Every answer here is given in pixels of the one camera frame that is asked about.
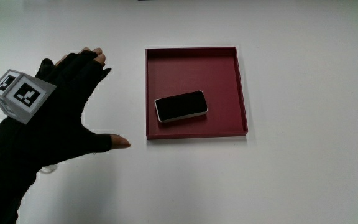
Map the person's left hand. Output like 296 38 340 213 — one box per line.
0 47 132 175

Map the dark red square tray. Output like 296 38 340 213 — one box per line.
145 46 249 141

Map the black smartphone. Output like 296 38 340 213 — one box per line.
154 90 208 123

